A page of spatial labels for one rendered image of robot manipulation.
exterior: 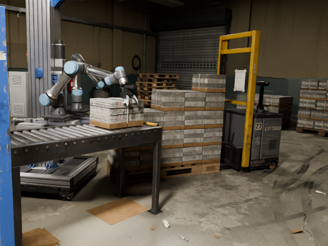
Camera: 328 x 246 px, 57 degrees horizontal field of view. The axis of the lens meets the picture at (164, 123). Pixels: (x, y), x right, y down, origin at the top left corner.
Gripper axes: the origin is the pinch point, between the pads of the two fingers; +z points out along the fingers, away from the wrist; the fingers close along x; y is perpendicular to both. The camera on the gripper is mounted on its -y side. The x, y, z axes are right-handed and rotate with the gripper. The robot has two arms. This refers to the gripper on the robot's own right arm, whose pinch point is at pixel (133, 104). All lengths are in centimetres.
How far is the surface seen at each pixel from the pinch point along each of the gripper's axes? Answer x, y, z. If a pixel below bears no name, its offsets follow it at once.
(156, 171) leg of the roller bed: -23, 24, 56
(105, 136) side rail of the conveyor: 33.2, 4.6, 22.3
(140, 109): -15.7, 9.6, 1.2
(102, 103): 18.7, 14.8, -8.5
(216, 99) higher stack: -163, 24, -10
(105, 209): 6, 76, 72
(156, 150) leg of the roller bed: -23.2, 14.9, 39.2
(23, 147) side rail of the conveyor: 93, 4, 22
